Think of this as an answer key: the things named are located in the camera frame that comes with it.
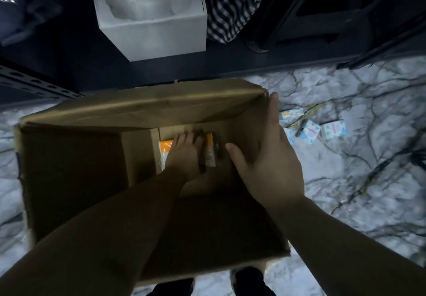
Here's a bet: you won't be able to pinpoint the person's left hand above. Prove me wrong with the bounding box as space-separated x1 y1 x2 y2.
165 132 205 182

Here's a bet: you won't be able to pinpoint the person's right hand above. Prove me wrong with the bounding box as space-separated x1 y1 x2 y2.
225 92 305 213

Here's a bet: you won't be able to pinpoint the orange-topped tissue pack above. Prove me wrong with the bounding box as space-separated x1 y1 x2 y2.
158 139 174 172

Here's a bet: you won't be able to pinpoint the black metal shelving rack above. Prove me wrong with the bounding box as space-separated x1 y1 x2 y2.
0 0 426 101

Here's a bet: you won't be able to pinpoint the brown cardboard box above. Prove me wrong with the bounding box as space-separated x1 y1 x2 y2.
13 78 290 286

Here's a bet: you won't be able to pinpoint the person's left forearm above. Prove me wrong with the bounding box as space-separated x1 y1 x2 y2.
0 167 187 296

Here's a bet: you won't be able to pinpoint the person's right forearm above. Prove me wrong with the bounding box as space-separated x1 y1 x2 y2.
271 194 426 296

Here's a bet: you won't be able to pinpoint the person's black trousers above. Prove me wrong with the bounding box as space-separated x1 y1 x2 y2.
146 267 277 296

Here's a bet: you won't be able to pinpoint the white box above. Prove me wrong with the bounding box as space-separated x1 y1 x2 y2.
88 0 208 62

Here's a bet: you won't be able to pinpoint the black mesh basket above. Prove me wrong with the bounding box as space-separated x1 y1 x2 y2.
206 0 264 45

